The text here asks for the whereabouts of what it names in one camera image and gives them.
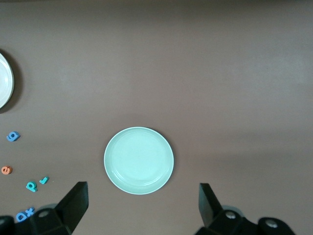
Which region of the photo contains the blue capital letter D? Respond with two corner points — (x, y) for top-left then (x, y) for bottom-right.
(16, 211), (29, 223)

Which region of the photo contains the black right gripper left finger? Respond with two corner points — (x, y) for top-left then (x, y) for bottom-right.
(14, 181), (89, 235)

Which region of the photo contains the light green plate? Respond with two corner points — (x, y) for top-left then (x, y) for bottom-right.
(103, 126), (175, 195)

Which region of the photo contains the beige plate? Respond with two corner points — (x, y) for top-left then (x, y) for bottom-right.
(0, 52), (15, 110)

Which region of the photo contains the brown table cover mat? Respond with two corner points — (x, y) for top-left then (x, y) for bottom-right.
(0, 0), (313, 235)

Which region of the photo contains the blue letter g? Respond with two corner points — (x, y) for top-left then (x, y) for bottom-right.
(6, 131), (21, 142)

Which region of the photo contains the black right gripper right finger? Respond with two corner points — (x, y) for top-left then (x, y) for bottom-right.
(195, 183), (260, 235)

